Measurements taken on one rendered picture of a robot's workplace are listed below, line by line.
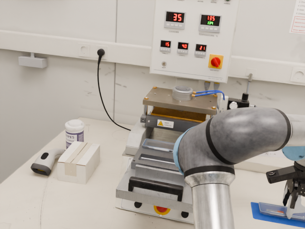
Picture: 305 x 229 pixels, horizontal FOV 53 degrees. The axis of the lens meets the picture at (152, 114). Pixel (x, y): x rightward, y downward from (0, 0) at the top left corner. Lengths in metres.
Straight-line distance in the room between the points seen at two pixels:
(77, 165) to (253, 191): 0.72
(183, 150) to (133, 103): 1.08
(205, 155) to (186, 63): 0.68
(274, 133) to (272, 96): 1.05
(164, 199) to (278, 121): 0.37
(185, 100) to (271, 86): 0.64
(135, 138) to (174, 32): 0.46
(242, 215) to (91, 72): 1.11
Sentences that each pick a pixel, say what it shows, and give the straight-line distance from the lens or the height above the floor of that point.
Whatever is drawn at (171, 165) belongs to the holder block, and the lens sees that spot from 0.99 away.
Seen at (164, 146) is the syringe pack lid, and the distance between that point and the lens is 1.04.
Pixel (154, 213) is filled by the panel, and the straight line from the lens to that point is 1.14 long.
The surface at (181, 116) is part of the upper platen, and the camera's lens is 1.16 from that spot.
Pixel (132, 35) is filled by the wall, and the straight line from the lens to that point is 1.69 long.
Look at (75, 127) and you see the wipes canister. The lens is 1.44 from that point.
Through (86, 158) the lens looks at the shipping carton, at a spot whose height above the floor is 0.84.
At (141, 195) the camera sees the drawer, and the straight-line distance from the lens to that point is 0.87.
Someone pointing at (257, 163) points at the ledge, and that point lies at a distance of 1.49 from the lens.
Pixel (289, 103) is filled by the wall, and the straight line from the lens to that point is 1.74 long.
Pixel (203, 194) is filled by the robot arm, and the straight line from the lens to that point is 0.69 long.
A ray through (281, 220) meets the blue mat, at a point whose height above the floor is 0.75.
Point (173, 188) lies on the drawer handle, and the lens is 0.84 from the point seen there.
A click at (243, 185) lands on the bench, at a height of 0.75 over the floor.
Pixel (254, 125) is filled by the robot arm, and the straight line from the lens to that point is 0.65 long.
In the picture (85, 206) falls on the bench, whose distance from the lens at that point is 1.19.
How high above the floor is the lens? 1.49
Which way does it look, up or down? 22 degrees down
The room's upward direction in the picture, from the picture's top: 4 degrees clockwise
